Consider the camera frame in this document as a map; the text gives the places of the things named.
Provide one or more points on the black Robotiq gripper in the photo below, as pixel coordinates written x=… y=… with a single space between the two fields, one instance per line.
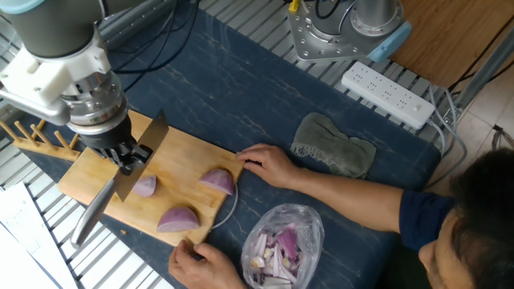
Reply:
x=106 y=138

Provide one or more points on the small purple onion wedge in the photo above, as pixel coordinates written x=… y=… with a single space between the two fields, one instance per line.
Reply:
x=146 y=186

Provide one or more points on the steel cleaver knife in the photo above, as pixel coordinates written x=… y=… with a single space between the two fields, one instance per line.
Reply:
x=154 y=132

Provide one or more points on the wooden cutting board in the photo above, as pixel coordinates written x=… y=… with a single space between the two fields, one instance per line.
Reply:
x=180 y=156

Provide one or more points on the grey green cloth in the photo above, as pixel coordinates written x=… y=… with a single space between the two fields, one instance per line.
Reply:
x=337 y=148

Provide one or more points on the person right forearm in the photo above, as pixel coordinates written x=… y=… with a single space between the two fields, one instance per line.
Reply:
x=349 y=200

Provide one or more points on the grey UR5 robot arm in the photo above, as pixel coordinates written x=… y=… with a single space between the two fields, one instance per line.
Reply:
x=56 y=28

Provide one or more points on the person left hand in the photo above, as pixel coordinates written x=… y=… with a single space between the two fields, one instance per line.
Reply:
x=205 y=271

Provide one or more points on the person right hand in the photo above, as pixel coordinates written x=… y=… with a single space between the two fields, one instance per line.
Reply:
x=277 y=168

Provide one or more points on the silver wrist coupling flange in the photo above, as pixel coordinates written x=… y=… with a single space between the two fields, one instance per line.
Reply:
x=100 y=108

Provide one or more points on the large purple onion quarter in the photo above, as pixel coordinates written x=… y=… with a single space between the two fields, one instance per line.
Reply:
x=178 y=220

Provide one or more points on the wooden peg dish rack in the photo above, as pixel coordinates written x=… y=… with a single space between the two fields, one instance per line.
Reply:
x=40 y=148

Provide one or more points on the medium purple onion quarter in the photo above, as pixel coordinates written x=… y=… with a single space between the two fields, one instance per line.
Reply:
x=219 y=180

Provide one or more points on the silver vented wrist box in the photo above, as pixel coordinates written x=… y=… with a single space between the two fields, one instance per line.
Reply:
x=40 y=110

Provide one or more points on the white paper sheet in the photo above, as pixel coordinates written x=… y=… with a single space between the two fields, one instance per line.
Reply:
x=16 y=265
x=24 y=216

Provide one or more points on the dark blue marbled mat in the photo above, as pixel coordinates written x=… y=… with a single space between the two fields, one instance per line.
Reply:
x=261 y=100

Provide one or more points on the purple onion chunk in bag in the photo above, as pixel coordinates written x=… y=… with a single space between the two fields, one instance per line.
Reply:
x=288 y=243

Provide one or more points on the clear plastic bag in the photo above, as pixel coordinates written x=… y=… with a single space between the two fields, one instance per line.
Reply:
x=305 y=225

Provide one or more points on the white power strip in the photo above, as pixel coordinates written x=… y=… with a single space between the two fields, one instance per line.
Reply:
x=385 y=94

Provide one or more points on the dark green trousers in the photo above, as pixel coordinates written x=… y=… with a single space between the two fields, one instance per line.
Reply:
x=397 y=269

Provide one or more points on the dark blue shirt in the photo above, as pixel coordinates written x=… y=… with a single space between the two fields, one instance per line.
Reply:
x=421 y=218

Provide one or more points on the brown wooden panel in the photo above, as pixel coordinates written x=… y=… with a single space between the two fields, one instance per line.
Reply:
x=449 y=36

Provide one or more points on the person head dark hair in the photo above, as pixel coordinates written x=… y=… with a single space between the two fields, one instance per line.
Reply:
x=482 y=216

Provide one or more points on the aluminium profile beam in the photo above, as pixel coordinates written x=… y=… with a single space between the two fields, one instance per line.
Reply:
x=484 y=70

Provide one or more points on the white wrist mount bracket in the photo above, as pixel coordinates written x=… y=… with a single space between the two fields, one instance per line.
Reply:
x=52 y=76

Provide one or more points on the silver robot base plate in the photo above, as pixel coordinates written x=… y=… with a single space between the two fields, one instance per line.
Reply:
x=321 y=50

